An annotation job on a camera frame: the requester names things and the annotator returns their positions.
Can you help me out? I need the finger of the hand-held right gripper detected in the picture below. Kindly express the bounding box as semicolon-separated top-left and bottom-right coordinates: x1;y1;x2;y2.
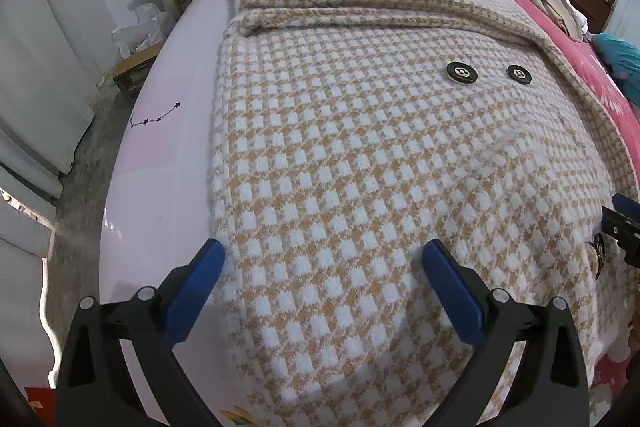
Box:
601;206;640;268
611;193;640;220

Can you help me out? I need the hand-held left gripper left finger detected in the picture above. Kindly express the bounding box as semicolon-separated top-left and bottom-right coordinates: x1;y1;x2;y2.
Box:
55;238;226;427

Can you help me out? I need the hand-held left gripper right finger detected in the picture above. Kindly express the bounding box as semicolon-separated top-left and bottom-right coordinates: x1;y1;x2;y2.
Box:
421;239;592;427

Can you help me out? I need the beige white checked coat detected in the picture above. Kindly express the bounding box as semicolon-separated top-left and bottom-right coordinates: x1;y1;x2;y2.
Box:
207;0;640;427

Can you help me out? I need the red floral blanket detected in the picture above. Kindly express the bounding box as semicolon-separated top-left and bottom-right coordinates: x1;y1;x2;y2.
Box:
445;0;640;427

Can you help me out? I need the teal cloth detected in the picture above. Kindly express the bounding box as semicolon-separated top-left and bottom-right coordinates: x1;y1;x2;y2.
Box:
592;32;640;102

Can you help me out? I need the white cloth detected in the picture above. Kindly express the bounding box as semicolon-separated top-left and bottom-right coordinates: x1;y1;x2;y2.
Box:
570;9;593;40

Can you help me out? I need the red bag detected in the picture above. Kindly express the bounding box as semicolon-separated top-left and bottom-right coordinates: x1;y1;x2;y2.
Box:
25;386;58;415

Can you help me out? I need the small wooden stool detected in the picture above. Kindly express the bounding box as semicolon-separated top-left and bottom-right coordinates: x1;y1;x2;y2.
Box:
114;44;163;100

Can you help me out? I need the white plastic bag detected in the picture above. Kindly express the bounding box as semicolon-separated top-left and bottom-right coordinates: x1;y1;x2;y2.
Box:
111;2;168;58

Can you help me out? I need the white curtain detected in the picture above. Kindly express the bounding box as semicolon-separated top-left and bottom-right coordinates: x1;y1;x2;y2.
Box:
0;0;108;308

